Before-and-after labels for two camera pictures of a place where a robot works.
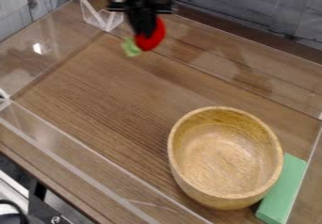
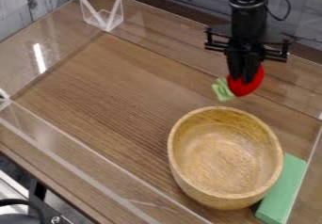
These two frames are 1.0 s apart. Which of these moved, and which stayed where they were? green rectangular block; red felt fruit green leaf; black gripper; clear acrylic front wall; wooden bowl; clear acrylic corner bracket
Moved: black gripper; red felt fruit green leaf
Stayed: wooden bowl; clear acrylic front wall; clear acrylic corner bracket; green rectangular block
